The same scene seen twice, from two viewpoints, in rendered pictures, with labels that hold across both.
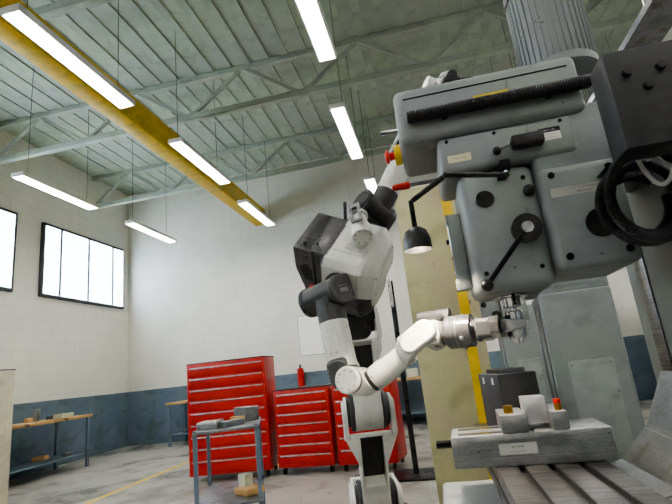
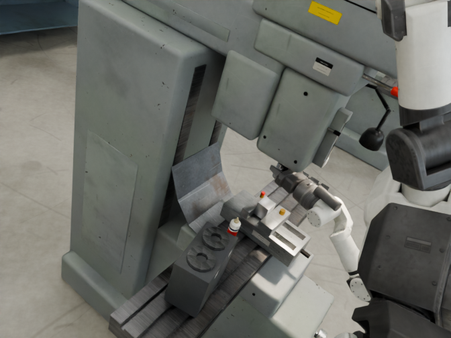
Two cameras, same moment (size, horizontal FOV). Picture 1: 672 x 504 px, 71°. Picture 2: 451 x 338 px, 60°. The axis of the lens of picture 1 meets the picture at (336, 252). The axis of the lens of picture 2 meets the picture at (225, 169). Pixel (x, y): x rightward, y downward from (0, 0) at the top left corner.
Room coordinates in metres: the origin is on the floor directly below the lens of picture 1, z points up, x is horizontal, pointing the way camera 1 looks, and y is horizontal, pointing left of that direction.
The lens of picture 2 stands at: (2.43, -0.34, 2.02)
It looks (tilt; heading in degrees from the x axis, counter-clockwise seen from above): 36 degrees down; 194
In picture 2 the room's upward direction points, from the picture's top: 19 degrees clockwise
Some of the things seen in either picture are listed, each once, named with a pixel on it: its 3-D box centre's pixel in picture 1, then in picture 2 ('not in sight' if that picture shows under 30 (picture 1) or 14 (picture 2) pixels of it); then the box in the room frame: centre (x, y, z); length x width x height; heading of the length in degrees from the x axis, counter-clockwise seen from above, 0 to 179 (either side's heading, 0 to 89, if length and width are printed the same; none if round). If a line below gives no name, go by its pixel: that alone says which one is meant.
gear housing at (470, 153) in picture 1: (499, 162); (319, 50); (1.21, -0.48, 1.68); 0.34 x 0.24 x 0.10; 79
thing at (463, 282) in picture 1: (458, 252); (331, 138); (1.24, -0.33, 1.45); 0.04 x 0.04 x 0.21; 79
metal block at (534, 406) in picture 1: (533, 408); (264, 208); (1.21, -0.44, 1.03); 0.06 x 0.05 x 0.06; 167
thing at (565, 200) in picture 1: (575, 225); (258, 89); (1.18, -0.63, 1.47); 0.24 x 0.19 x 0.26; 169
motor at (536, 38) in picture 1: (549, 32); not in sight; (1.18, -0.68, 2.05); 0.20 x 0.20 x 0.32
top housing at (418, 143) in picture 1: (480, 122); (347, 11); (1.22, -0.45, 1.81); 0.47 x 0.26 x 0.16; 79
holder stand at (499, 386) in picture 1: (509, 399); (202, 267); (1.61, -0.51, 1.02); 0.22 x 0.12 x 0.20; 0
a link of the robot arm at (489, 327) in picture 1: (480, 330); (298, 186); (1.26, -0.36, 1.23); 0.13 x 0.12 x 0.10; 152
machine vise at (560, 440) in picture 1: (525, 434); (266, 222); (1.22, -0.41, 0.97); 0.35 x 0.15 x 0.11; 77
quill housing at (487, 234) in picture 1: (500, 236); (304, 115); (1.22, -0.44, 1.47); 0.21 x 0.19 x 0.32; 169
